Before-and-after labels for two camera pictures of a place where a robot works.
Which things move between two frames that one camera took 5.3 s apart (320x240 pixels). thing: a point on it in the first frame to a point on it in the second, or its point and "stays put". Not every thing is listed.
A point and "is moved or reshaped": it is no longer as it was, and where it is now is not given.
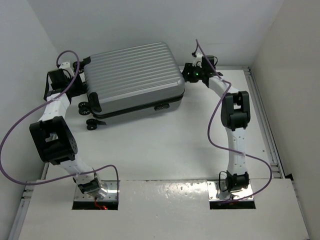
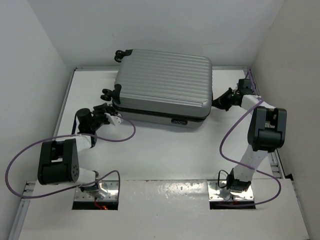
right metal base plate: (218, 199) stays put
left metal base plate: (84, 201) stays put
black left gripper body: (76, 87) to (99, 118)
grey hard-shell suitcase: (130, 82) is moved or reshaped
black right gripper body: (195, 73) to (229, 97)
